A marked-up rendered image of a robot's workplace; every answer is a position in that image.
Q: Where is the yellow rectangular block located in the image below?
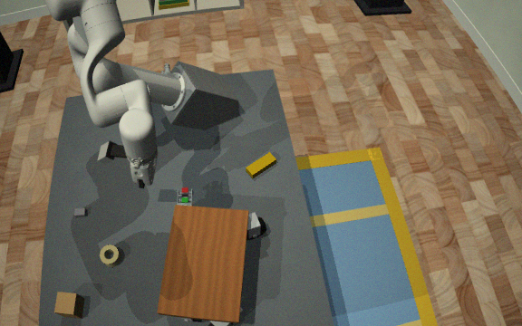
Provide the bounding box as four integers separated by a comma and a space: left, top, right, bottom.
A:
246, 152, 276, 178

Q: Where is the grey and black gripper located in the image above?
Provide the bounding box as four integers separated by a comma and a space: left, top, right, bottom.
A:
130, 149, 158, 188

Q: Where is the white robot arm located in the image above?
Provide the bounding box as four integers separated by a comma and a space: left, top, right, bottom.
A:
45, 0, 187, 169

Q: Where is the tan cardboard box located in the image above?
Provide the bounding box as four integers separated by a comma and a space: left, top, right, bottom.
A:
54, 292, 84, 319

